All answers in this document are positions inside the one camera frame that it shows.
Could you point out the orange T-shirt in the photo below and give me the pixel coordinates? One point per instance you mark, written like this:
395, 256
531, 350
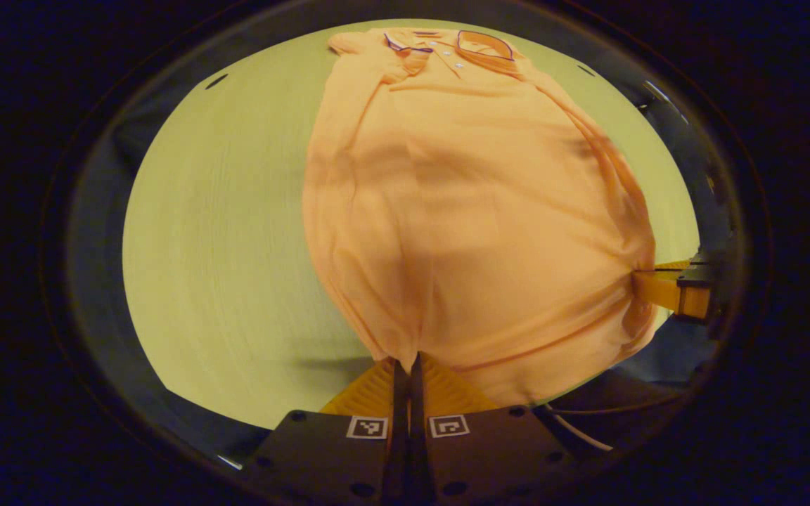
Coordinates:
475, 211

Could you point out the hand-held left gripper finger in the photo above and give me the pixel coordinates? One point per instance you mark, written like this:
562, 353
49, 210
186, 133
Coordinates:
398, 422
415, 422

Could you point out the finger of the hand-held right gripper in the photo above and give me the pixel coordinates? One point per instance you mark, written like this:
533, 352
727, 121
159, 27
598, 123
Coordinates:
672, 266
665, 289

